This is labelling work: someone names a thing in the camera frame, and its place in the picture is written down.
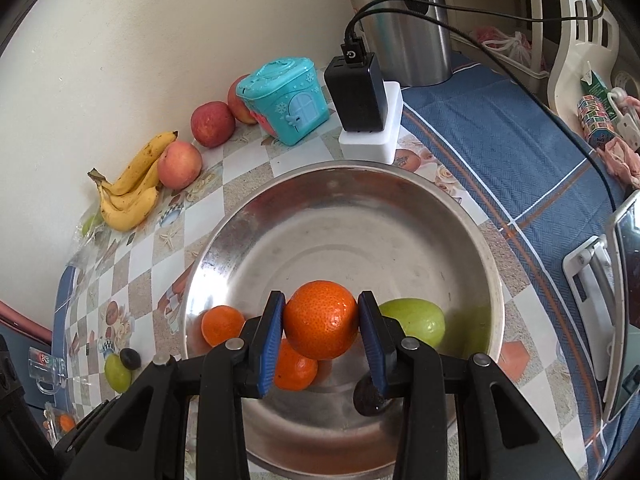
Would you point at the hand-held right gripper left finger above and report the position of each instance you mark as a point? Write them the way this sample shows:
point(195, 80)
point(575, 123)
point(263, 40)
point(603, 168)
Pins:
point(270, 345)

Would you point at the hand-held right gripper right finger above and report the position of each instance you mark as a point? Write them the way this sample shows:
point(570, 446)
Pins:
point(372, 345)

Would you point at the orange mandarin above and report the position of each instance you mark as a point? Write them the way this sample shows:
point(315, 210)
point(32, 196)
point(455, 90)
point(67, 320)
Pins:
point(297, 375)
point(65, 422)
point(320, 320)
point(222, 325)

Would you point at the dark purple plum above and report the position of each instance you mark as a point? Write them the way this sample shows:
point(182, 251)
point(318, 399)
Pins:
point(130, 358)
point(365, 402)

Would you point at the round steel bowl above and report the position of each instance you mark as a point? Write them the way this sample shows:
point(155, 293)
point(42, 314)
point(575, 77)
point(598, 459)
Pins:
point(350, 240)

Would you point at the clear plastic box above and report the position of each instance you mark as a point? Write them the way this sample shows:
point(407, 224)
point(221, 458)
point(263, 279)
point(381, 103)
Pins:
point(50, 412)

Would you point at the clear glass mug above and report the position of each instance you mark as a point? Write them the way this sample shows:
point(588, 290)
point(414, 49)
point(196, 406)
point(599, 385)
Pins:
point(45, 365)

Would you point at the clear plastic clamshell tray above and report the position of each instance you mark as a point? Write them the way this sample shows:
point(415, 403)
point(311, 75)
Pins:
point(82, 250)

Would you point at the bunch of yellow bananas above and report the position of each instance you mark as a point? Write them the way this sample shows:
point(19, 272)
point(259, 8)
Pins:
point(127, 210)

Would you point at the peach near bananas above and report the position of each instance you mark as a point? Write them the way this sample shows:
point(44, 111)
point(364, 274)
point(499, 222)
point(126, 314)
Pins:
point(180, 165)

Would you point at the white phone stand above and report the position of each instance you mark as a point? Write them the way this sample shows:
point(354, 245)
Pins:
point(587, 280)

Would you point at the red apple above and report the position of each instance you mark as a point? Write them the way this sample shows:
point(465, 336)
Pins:
point(237, 102)
point(212, 124)

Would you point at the teal toy house box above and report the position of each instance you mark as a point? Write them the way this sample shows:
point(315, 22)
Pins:
point(285, 100)

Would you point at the black charger block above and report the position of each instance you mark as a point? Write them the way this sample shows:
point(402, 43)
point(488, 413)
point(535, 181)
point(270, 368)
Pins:
point(355, 95)

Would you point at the smartphone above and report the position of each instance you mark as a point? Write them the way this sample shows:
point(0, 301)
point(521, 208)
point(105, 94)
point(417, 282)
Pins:
point(627, 310)

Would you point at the pink cloth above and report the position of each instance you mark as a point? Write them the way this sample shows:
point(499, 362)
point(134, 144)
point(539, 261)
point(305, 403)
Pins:
point(622, 162)

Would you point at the steel kettle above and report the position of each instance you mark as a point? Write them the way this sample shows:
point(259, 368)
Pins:
point(410, 35)

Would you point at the colourful printed carton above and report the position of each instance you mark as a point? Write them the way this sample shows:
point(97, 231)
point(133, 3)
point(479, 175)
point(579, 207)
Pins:
point(597, 125)

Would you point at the pink plastic bag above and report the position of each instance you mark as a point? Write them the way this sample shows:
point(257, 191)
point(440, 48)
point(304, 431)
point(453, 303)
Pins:
point(510, 45)

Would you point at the white plug adapter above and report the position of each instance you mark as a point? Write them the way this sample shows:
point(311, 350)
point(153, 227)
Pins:
point(625, 115)

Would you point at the green carton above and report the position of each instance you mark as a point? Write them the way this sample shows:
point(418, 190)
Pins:
point(595, 82)

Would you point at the white plastic chair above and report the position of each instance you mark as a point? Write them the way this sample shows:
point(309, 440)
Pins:
point(570, 60)

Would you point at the pink rail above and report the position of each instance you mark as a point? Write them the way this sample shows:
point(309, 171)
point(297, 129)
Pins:
point(22, 317)

